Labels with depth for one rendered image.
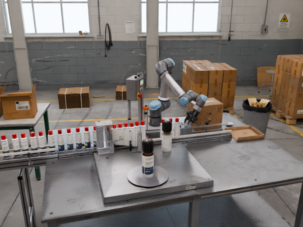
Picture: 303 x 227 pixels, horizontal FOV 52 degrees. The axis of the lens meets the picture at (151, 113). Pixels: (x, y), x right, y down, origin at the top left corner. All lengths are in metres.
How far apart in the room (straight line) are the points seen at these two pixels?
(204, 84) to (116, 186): 4.10
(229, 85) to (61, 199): 4.54
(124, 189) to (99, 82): 6.15
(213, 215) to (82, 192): 1.34
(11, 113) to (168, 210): 2.18
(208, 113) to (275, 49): 5.87
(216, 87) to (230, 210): 3.35
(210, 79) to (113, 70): 2.97
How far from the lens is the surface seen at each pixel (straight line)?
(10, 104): 4.03
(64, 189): 2.40
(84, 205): 2.21
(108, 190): 2.24
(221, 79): 6.14
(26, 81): 8.48
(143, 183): 2.27
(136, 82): 2.70
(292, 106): 6.12
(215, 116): 3.29
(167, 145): 2.62
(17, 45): 8.36
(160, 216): 3.06
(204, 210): 3.18
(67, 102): 6.73
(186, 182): 2.31
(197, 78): 5.99
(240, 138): 3.15
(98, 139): 2.65
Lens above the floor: 2.10
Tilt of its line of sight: 20 degrees down
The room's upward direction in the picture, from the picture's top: straight up
